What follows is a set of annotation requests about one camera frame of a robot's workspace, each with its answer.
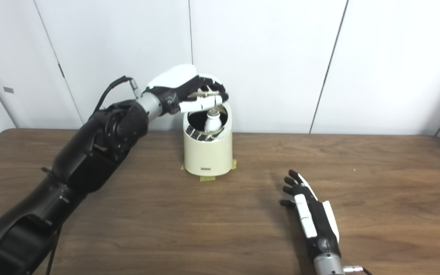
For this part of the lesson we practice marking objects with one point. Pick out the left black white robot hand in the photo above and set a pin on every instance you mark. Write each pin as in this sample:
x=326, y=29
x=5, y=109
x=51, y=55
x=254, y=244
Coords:
x=174, y=82

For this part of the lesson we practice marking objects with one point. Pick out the round cream bin lid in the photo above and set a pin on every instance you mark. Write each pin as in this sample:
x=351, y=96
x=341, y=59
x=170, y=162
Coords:
x=201, y=93

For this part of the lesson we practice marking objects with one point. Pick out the dark wall panel hinge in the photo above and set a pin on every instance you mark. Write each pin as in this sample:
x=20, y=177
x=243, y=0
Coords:
x=61, y=70

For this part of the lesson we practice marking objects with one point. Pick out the small white plastic bottle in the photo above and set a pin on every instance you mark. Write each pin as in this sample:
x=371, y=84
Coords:
x=212, y=120

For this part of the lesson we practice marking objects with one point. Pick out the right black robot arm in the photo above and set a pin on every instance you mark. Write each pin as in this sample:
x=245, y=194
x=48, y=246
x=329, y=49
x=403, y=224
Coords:
x=329, y=267

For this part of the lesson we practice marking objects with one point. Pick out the small gray wall label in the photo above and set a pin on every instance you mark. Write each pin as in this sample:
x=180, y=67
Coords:
x=8, y=90

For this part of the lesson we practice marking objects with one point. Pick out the cream-colored round bin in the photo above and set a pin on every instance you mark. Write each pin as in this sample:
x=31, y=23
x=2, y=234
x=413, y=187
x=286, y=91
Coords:
x=208, y=156

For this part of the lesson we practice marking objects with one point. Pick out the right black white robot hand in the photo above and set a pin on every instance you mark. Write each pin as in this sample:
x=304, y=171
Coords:
x=321, y=225

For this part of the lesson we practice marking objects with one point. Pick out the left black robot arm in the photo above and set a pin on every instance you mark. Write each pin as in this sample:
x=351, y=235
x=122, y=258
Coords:
x=90, y=152

